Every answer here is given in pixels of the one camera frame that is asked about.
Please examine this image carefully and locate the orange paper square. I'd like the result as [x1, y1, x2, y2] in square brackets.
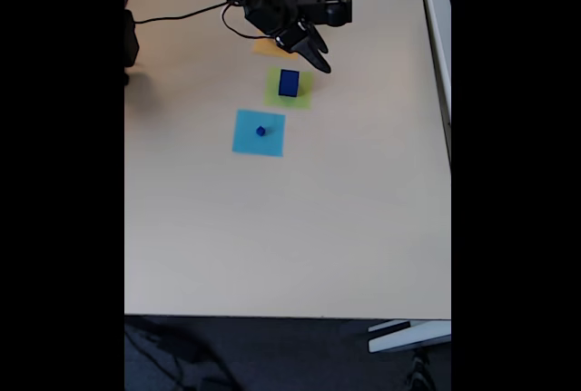
[251, 36, 300, 61]

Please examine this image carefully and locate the green paper square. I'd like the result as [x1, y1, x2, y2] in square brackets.
[263, 66, 315, 112]

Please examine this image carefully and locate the light blue paper square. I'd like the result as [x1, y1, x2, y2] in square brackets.
[231, 108, 287, 158]

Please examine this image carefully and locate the medium blue cube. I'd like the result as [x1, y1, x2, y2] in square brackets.
[278, 69, 301, 98]

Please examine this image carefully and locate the white neighbouring table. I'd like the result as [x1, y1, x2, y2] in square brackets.
[416, 0, 452, 166]

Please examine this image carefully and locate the white table leg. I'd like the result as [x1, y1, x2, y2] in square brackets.
[367, 319, 452, 354]

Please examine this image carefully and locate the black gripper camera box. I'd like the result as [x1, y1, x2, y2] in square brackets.
[295, 0, 354, 29]

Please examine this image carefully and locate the black floor cable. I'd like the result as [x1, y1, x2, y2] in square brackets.
[124, 318, 240, 391]

